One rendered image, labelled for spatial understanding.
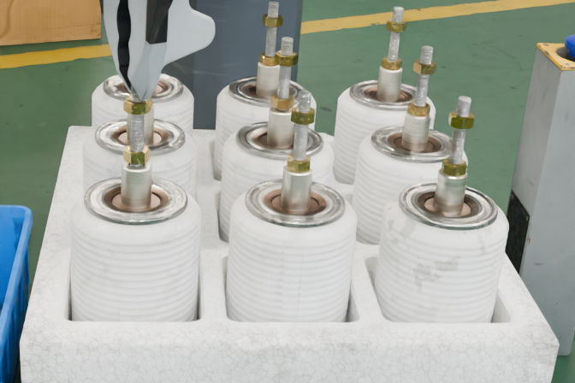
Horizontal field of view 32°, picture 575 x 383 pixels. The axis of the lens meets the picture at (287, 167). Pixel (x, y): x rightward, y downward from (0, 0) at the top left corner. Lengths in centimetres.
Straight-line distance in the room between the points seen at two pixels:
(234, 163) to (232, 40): 48
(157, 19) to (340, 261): 23
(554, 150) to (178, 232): 40
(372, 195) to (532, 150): 20
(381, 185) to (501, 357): 19
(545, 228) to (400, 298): 27
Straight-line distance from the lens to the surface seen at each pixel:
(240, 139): 86
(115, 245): 72
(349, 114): 97
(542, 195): 99
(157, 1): 65
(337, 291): 76
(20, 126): 154
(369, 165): 86
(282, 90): 85
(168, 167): 83
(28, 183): 136
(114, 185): 77
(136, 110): 72
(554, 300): 106
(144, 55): 68
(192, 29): 70
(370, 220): 88
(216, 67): 131
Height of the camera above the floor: 59
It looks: 25 degrees down
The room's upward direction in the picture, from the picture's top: 5 degrees clockwise
